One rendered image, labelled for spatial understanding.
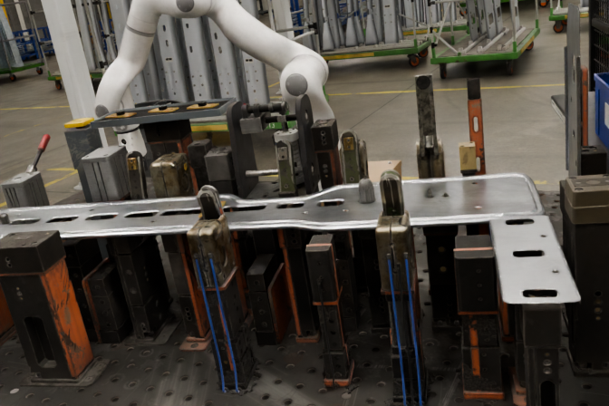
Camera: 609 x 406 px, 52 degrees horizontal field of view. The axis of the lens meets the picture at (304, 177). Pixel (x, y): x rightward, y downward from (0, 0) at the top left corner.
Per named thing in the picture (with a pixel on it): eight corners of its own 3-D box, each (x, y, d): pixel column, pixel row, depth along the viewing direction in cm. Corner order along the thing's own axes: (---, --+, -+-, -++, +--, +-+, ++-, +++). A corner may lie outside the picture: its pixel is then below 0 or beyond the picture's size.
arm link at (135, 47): (135, 39, 181) (111, 129, 194) (159, 31, 195) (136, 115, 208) (108, 26, 182) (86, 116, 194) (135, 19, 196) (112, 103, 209)
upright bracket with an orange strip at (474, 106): (479, 290, 144) (466, 79, 129) (478, 287, 146) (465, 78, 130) (492, 290, 144) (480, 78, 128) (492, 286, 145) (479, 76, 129)
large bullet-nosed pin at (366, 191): (360, 210, 126) (355, 180, 124) (362, 205, 129) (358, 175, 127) (375, 209, 125) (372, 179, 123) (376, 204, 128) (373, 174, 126)
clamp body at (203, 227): (207, 396, 122) (170, 236, 111) (227, 358, 133) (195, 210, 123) (252, 397, 120) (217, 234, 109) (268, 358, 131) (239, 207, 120)
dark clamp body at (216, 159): (221, 301, 158) (191, 159, 146) (237, 275, 171) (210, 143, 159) (261, 300, 156) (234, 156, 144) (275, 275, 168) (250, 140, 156)
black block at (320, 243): (316, 394, 118) (293, 256, 109) (326, 360, 128) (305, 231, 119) (358, 395, 116) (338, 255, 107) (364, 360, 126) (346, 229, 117)
